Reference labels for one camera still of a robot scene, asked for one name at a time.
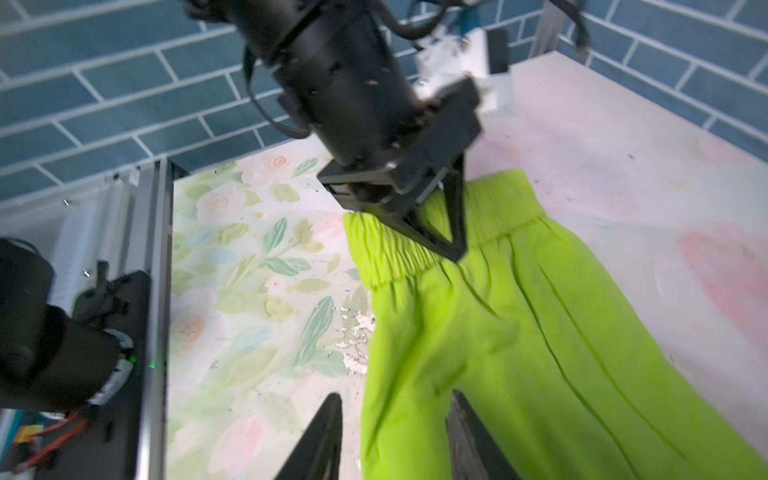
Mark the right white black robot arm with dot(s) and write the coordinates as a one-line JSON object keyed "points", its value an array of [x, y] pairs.
{"points": [[31, 329]]}

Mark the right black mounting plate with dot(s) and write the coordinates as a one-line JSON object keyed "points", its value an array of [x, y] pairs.
{"points": [[97, 375]]}

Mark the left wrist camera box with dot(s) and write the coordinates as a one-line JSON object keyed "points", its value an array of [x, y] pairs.
{"points": [[480, 54]]}

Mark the lime green shorts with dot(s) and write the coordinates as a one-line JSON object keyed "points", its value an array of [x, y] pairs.
{"points": [[532, 329]]}

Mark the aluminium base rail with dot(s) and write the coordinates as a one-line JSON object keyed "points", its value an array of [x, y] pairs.
{"points": [[134, 229]]}

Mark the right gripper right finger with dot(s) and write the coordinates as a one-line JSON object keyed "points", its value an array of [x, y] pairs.
{"points": [[474, 454]]}

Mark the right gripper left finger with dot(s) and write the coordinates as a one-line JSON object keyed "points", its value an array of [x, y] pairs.
{"points": [[317, 455]]}

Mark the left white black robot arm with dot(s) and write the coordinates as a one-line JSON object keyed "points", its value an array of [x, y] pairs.
{"points": [[338, 77]]}

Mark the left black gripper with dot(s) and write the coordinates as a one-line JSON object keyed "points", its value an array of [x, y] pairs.
{"points": [[394, 181]]}

